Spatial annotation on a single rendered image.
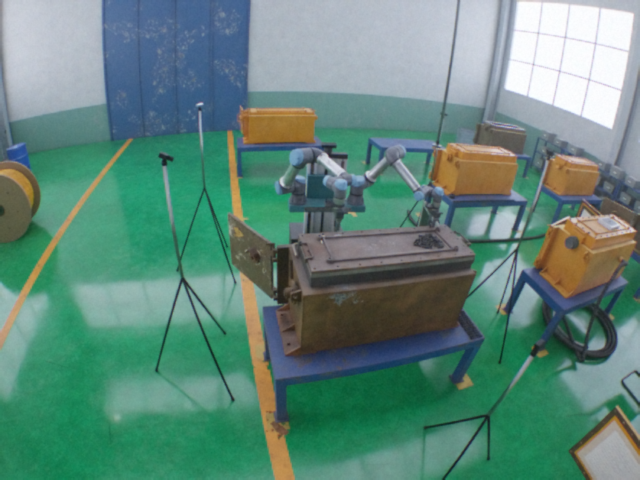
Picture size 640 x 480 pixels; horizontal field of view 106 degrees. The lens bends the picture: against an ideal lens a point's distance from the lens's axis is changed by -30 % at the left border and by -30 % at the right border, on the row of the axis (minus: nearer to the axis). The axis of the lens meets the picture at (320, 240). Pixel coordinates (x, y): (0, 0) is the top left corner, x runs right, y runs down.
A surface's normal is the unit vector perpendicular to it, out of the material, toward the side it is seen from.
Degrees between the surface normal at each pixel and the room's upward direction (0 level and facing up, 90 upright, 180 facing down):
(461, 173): 90
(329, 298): 90
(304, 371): 0
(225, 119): 90
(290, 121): 90
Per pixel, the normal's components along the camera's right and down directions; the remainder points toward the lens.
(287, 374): 0.07, -0.84
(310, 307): 0.24, 0.53
